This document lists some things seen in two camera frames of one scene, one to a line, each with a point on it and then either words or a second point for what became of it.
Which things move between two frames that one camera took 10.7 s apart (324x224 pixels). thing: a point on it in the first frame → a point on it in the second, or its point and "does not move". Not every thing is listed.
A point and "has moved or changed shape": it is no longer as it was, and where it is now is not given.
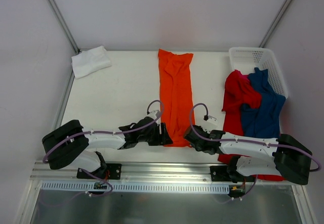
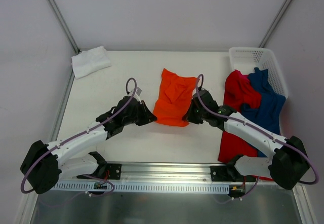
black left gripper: (161, 134) → (141, 112)
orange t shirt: (177, 111) has moved or changed shape
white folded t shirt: (88, 62) does not move
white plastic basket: (246, 59) does not move
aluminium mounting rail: (147, 172) does not move
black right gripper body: (193, 138) → (196, 111)
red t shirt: (239, 92) does not move
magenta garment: (243, 78) does not move
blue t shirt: (263, 122) does not move
